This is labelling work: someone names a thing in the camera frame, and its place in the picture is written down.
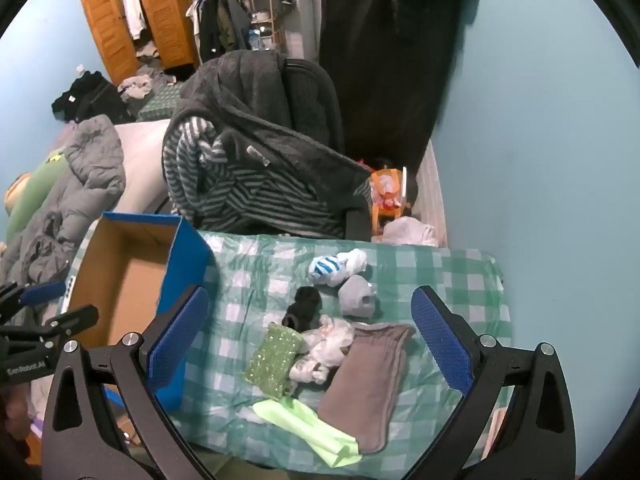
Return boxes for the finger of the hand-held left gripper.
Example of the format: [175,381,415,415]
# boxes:
[0,305,99,343]
[0,280,67,323]

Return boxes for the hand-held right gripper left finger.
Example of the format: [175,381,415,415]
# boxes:
[42,285,221,480]

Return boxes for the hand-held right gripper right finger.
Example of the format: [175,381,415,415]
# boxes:
[400,285,578,480]

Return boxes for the blue cardboard box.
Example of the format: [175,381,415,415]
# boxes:
[66,212,216,411]

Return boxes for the grey sock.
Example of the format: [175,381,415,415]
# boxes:
[337,274,377,321]

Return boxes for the green checked tablecloth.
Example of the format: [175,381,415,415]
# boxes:
[60,220,513,476]

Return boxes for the brown grey towel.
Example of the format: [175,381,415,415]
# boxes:
[317,322,417,456]

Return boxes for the green sequin pouch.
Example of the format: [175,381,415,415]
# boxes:
[243,322,306,401]

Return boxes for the green plush toy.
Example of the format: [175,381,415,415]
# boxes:
[4,152,68,241]

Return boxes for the white plastic bag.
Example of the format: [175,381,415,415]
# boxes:
[382,216,440,247]

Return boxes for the white crumpled cloth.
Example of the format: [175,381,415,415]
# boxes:
[289,315,357,386]

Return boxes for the grey puffer jacket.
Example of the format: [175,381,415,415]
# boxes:
[0,115,127,321]

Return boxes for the black rolled sock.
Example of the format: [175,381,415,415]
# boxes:
[281,286,322,333]

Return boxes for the blue white striped sock ball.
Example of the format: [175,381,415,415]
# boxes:
[308,248,369,288]

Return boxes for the white radiator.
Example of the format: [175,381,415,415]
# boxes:
[412,140,448,248]

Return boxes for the light green cloth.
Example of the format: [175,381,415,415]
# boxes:
[252,396,362,467]

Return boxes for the white mattress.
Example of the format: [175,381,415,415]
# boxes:
[97,120,173,221]

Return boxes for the grey striped sweater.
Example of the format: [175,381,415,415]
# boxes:
[161,115,346,241]

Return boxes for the black clothes pile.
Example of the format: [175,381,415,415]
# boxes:
[51,71,133,123]

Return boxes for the green patterned cloth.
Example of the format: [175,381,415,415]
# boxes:
[137,82,186,122]

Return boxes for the grey clothes pile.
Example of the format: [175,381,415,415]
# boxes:
[117,65,176,101]

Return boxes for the black office chair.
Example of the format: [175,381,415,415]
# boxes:
[280,57,373,241]

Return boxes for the black hanging cloth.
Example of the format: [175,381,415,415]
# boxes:
[317,0,476,168]

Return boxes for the white hanging shirt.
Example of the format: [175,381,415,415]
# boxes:
[120,0,148,41]

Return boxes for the wooden wardrobe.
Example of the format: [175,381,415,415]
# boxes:
[78,0,198,86]

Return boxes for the dark hanging jackets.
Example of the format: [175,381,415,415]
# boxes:
[187,0,251,63]

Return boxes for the orange handled clear bag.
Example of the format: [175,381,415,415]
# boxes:
[369,166,418,236]

